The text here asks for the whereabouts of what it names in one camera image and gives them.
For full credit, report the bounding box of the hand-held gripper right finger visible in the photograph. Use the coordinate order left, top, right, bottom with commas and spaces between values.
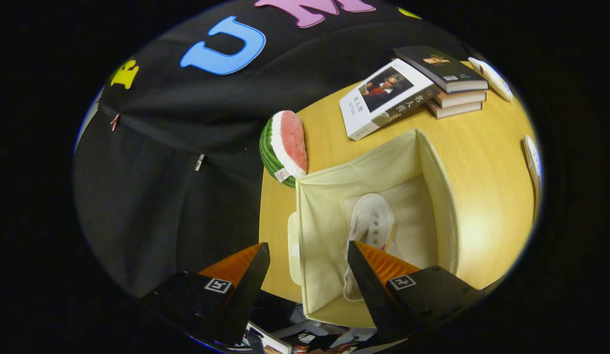
347, 240, 485, 343

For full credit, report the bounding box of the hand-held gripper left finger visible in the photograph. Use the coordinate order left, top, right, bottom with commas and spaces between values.
140, 242, 271, 346

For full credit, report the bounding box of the cream fabric storage box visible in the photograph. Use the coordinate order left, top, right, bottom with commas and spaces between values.
287, 129, 459, 329

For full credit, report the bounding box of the white canvas shoe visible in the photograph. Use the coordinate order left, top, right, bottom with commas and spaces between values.
343, 193, 396, 302
523, 135, 543, 217

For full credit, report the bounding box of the watermelon slice plush toy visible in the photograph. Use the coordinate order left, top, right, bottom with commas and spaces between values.
259, 110, 309, 188

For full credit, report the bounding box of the white book with portrait cover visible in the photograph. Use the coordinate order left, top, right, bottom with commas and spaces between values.
339, 58, 441, 142

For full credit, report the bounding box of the brown book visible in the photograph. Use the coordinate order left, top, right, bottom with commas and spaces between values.
433, 90, 487, 109
427, 100, 483, 119

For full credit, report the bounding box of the black hardcover book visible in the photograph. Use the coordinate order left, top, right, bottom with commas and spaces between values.
393, 45, 489, 94

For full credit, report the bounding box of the white plush toy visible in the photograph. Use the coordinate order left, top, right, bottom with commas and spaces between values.
468, 57, 514, 102

